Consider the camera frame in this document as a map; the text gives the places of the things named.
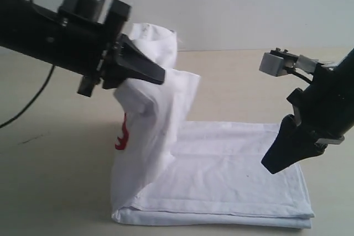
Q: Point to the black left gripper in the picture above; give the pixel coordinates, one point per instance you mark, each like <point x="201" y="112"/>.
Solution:
<point x="90" y="48"/>

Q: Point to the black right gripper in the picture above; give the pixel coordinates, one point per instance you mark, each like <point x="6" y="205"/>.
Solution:
<point x="317" y="122"/>

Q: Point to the white t-shirt with red lettering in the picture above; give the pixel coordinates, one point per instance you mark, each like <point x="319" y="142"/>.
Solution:
<point x="170" y="171"/>

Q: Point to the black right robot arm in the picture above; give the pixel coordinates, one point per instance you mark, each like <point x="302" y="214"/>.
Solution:
<point x="332" y="78"/>

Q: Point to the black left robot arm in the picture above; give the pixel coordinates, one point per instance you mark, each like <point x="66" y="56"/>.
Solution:
<point x="31" y="30"/>

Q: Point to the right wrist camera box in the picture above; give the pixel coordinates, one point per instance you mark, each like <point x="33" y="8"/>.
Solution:
<point x="280" y="63"/>

